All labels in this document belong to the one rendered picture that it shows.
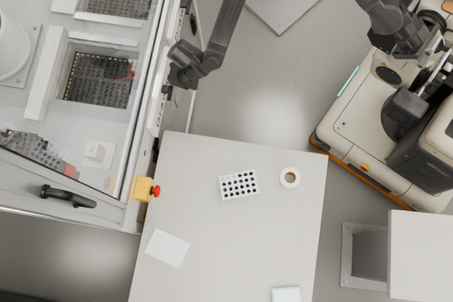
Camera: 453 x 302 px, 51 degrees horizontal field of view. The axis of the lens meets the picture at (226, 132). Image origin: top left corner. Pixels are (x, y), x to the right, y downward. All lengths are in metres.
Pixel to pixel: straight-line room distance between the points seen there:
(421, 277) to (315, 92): 1.19
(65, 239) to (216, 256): 1.10
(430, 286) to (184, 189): 0.85
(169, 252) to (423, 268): 0.82
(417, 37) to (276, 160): 0.62
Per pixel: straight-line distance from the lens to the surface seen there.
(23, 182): 0.82
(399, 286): 1.67
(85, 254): 2.47
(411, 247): 1.68
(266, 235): 1.59
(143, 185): 1.49
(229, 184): 1.60
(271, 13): 2.65
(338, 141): 2.18
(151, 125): 1.50
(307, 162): 1.63
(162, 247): 1.59
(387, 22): 1.28
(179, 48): 1.38
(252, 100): 2.48
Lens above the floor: 2.35
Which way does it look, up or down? 75 degrees down
